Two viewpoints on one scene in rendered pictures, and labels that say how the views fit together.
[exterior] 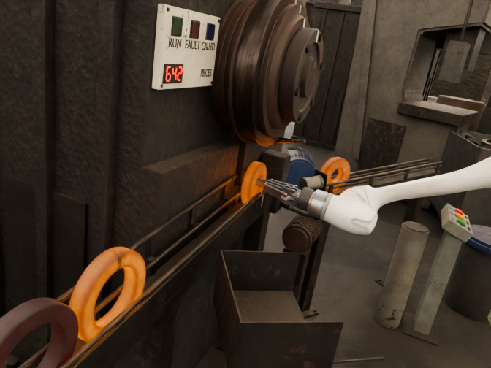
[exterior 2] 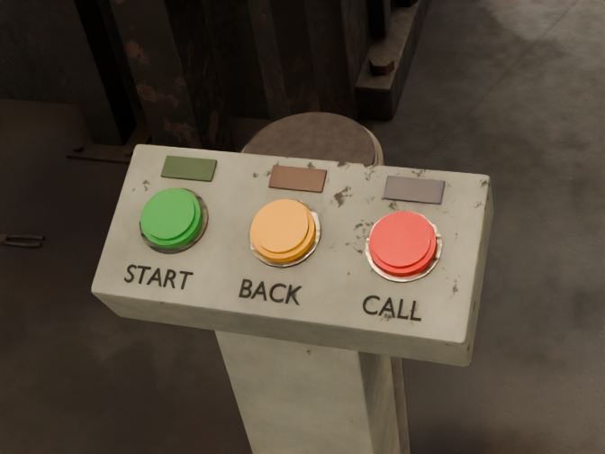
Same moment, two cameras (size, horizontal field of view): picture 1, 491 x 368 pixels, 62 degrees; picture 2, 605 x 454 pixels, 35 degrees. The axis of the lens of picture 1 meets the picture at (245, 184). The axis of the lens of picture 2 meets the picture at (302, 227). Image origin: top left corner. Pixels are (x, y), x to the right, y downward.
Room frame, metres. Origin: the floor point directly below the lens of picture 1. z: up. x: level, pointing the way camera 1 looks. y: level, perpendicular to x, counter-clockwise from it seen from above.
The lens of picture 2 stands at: (1.75, -1.38, 1.02)
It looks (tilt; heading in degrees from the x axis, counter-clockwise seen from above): 45 degrees down; 93
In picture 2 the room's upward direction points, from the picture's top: 10 degrees counter-clockwise
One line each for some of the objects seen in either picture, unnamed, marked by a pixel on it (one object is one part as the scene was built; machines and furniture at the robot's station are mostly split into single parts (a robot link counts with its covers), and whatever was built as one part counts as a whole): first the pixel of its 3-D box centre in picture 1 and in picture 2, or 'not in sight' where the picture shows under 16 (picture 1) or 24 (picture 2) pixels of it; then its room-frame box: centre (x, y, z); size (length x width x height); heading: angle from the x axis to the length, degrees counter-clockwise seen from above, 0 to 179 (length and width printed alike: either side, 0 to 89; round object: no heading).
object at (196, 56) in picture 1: (189, 50); not in sight; (1.06, 0.19, 1.15); 0.26 x 0.02 x 0.18; 159
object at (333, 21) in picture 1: (339, 79); not in sight; (5.56, -0.99, 0.88); 1.71 x 0.92 x 1.76; 159
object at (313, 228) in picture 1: (294, 271); (199, 62); (1.61, -0.27, 0.27); 0.22 x 0.13 x 0.53; 159
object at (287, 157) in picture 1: (271, 181); not in sight; (1.57, -0.10, 0.68); 0.11 x 0.08 x 0.24; 69
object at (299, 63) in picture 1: (303, 77); not in sight; (1.31, -0.12, 1.11); 0.28 x 0.06 x 0.28; 159
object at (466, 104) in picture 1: (451, 131); not in sight; (5.70, -2.66, 0.45); 0.59 x 0.59 x 0.89
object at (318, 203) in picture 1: (319, 204); not in sight; (1.26, -0.25, 0.73); 0.09 x 0.06 x 0.09; 159
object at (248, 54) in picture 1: (273, 71); not in sight; (1.34, -0.03, 1.11); 0.47 x 0.06 x 0.47; 159
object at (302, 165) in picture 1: (296, 168); not in sight; (3.60, -0.43, 0.17); 0.57 x 0.31 x 0.34; 179
